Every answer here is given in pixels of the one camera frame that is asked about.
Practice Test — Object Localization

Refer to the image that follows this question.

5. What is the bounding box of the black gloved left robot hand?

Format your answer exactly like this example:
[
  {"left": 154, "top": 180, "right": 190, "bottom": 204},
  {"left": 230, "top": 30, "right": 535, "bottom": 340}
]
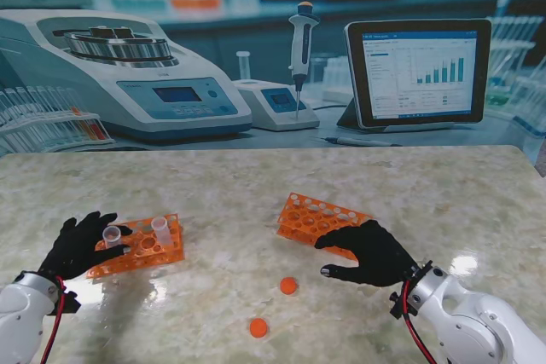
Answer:
[{"left": 37, "top": 211, "right": 134, "bottom": 282}]

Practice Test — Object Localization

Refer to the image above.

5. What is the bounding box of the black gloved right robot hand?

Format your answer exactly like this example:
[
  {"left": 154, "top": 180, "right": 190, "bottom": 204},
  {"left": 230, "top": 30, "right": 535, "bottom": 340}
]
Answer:
[{"left": 314, "top": 219, "right": 421, "bottom": 287}]

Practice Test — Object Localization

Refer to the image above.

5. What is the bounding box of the clear plastic test tube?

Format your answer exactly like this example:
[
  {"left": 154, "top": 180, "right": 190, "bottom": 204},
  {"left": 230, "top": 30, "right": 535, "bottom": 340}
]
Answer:
[
  {"left": 151, "top": 217, "right": 172, "bottom": 251},
  {"left": 102, "top": 225, "right": 123, "bottom": 250}
]

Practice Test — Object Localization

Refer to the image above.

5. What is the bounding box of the orange round tube cap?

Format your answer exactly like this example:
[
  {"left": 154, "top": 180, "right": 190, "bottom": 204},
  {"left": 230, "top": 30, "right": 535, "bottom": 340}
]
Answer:
[
  {"left": 278, "top": 276, "right": 299, "bottom": 296},
  {"left": 249, "top": 317, "right": 270, "bottom": 338}
]

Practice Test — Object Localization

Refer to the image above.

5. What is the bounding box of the orange test tube rack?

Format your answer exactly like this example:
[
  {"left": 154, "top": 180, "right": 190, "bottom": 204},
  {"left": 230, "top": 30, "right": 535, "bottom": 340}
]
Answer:
[
  {"left": 276, "top": 192, "right": 375, "bottom": 261},
  {"left": 86, "top": 212, "right": 186, "bottom": 280}
]

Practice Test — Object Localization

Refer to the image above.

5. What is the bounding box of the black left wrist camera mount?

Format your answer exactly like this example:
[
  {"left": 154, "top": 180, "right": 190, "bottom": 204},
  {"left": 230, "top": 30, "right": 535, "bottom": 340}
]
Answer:
[{"left": 50, "top": 289, "right": 82, "bottom": 316}]

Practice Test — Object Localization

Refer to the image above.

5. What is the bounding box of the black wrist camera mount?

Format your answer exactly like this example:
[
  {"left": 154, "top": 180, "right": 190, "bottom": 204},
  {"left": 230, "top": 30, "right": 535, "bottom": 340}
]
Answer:
[
  {"left": 388, "top": 259, "right": 434, "bottom": 321},
  {"left": 50, "top": 289, "right": 82, "bottom": 316}
]

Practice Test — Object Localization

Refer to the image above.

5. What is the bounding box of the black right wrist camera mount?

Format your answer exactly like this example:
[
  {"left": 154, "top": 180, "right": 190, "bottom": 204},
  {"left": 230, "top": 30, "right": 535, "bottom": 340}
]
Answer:
[{"left": 388, "top": 259, "right": 434, "bottom": 321}]

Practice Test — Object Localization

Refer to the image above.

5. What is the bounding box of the red left arm cable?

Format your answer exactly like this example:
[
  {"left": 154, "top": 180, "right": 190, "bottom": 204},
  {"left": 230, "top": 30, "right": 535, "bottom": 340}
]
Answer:
[{"left": 40, "top": 276, "right": 66, "bottom": 364}]

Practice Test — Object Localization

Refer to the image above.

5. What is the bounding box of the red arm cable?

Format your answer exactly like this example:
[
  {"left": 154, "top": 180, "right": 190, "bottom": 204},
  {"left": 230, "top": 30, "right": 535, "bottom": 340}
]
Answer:
[
  {"left": 403, "top": 280, "right": 439, "bottom": 364},
  {"left": 40, "top": 276, "right": 66, "bottom": 364}
]

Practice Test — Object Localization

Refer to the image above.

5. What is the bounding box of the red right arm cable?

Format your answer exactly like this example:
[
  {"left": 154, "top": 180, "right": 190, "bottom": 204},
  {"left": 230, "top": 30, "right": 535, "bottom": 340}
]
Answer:
[{"left": 403, "top": 280, "right": 439, "bottom": 364}]

